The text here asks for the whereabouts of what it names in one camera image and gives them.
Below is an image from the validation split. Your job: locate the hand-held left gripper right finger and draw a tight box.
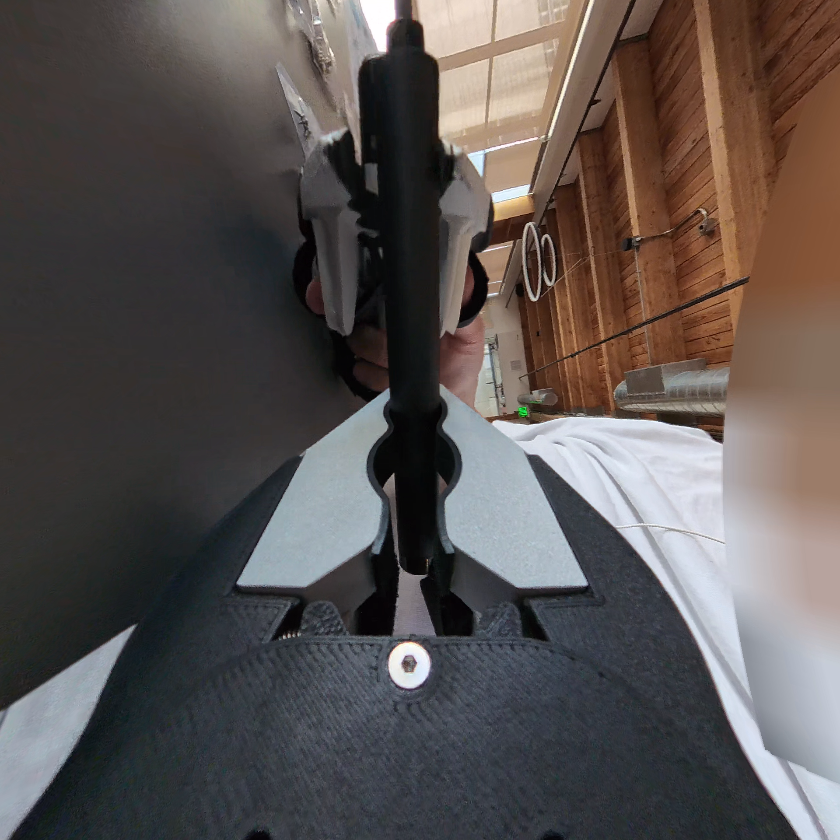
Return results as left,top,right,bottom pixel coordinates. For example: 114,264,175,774
423,386,589,634

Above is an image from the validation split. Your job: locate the black screwdriver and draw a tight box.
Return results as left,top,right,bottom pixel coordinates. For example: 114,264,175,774
357,0,448,576

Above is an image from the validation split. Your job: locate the person's right hand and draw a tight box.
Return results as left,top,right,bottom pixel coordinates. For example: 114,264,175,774
304,276,490,403

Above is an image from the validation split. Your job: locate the thin white cable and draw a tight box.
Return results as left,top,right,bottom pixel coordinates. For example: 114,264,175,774
616,523,727,544

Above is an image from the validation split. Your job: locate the clear plastic parts bag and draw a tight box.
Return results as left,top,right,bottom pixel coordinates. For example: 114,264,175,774
276,62,317,160
285,0,340,74

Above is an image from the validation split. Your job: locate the long white ceiling lamp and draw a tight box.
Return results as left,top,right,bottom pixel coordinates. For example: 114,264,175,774
530,0,639,227

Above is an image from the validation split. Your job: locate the long black rod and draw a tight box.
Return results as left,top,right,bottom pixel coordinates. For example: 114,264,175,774
518,276,750,380

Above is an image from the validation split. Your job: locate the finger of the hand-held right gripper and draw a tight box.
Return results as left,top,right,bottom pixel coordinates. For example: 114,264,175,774
298,128,370,337
436,141,494,336

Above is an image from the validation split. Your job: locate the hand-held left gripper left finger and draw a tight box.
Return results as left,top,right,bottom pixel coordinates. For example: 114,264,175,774
236,390,398,634

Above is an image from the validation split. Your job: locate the silver ribbed air duct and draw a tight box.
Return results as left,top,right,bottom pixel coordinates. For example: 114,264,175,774
613,360,731,418

